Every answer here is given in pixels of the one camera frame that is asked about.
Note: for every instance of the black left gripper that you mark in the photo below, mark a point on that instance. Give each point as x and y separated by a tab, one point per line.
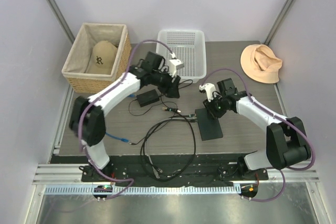
170	89

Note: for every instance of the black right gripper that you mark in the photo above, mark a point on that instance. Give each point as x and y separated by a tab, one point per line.
209	106

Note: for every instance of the black network switch box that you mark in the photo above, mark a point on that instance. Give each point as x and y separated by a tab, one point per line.
209	127

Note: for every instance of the white plastic mesh basket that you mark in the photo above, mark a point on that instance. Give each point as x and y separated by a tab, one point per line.
189	47

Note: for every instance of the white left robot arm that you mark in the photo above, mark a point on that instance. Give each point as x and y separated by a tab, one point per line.
87	119

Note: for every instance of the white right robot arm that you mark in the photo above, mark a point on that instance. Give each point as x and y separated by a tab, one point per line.
286	142

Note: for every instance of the black power adapter brick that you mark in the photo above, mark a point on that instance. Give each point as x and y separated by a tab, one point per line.
147	98

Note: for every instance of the peach bucket hat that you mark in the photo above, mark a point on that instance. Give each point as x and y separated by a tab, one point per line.
259	63

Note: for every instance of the beige baseball cap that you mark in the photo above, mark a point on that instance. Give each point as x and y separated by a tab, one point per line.
102	58

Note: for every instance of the wicker basket with liner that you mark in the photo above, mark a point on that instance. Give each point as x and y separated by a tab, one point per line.
76	64

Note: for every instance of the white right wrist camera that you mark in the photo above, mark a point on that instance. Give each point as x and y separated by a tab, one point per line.
208	89

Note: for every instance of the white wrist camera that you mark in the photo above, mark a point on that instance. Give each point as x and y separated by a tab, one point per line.
174	65
208	89

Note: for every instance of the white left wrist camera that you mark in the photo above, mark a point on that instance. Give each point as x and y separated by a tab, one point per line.
174	65

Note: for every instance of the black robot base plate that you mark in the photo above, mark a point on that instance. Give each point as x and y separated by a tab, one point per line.
202	169

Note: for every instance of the white slotted cable duct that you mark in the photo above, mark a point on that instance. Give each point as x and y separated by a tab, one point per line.
98	190

